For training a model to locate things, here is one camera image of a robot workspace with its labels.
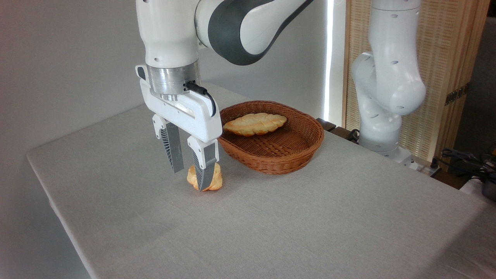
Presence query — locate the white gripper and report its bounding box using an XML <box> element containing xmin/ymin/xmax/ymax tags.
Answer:
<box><xmin>136</xmin><ymin>65</ymin><xmax>223</xmax><ymax>192</ymax></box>

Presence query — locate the small round bread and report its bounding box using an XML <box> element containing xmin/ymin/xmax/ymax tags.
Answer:
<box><xmin>187</xmin><ymin>163</ymin><xmax>223</xmax><ymax>192</ymax></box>

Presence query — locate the long braided bread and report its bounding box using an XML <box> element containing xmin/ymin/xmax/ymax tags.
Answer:
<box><xmin>223</xmin><ymin>113</ymin><xmax>288</xmax><ymax>137</ymax></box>

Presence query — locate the brown wicker basket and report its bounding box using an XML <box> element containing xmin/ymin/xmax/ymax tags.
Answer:
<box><xmin>217</xmin><ymin>100</ymin><xmax>325</xmax><ymax>175</ymax></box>

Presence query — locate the grey tablecloth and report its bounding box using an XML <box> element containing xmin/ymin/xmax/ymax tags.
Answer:
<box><xmin>26</xmin><ymin>81</ymin><xmax>496</xmax><ymax>279</ymax></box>

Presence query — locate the dark wooden stand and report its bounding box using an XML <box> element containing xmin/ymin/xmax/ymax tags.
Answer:
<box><xmin>316</xmin><ymin>118</ymin><xmax>337</xmax><ymax>132</ymax></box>

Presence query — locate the wooden slatted screen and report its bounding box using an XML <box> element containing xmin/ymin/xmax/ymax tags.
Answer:
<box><xmin>342</xmin><ymin>0</ymin><xmax>491</xmax><ymax>171</ymax></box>

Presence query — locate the metal screen hinge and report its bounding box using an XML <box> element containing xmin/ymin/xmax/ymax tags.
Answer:
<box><xmin>445</xmin><ymin>83</ymin><xmax>470</xmax><ymax>106</ymax></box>

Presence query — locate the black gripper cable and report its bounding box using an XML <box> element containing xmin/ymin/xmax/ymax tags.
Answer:
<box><xmin>185</xmin><ymin>81</ymin><xmax>217</xmax><ymax>117</ymax></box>

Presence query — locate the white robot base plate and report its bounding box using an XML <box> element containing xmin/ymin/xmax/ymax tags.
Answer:
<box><xmin>387</xmin><ymin>146</ymin><xmax>421</xmax><ymax>171</ymax></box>

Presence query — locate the black cable bundle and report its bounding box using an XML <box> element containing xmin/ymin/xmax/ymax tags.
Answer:
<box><xmin>441</xmin><ymin>148</ymin><xmax>496</xmax><ymax>183</ymax></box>

